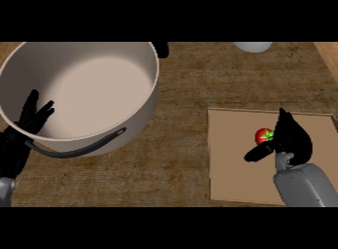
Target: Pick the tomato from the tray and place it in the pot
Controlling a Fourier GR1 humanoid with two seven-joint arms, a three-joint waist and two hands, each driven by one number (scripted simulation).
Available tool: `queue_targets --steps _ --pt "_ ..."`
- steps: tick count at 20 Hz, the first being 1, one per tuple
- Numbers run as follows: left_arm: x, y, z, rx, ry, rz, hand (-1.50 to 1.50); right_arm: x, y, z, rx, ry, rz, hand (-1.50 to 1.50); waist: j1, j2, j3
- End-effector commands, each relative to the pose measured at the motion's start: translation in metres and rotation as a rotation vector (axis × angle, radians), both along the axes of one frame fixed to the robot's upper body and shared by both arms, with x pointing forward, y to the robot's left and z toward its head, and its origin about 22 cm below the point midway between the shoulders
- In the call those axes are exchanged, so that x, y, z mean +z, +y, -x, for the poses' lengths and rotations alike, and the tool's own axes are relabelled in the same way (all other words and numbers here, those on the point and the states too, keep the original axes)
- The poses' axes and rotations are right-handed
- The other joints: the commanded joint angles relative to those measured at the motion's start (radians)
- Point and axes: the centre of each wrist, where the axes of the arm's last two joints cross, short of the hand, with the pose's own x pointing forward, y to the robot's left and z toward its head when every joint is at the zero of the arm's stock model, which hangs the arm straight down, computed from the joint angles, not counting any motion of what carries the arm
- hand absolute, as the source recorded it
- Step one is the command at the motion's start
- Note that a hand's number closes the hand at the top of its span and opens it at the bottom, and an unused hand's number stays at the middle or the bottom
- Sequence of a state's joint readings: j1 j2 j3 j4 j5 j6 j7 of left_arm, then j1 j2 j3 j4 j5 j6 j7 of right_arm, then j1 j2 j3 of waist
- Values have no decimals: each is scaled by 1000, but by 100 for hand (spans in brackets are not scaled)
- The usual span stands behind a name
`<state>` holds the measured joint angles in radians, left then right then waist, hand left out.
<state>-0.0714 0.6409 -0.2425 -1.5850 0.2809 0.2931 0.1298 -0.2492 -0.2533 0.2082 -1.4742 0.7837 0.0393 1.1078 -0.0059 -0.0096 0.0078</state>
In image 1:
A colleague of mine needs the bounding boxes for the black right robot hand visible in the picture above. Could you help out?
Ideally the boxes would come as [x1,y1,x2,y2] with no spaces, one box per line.
[242,107,313,166]

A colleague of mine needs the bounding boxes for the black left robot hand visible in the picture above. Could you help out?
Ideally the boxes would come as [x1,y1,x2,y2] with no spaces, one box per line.
[0,89,57,183]

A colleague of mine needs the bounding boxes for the red tomato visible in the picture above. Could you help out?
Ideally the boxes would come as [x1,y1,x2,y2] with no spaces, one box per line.
[253,127,275,146]

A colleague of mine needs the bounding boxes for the tan flat tray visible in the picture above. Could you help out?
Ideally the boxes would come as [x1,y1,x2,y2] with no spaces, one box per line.
[205,107,338,206]

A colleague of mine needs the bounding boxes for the brown woven placemat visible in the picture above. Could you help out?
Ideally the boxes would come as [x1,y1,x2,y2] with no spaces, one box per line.
[0,41,338,208]

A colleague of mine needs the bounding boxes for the white round object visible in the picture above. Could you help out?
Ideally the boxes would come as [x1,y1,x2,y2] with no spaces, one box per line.
[232,41,273,53]

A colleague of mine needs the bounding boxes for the beige pot with black handles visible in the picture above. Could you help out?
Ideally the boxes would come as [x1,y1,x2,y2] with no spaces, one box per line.
[0,41,170,160]

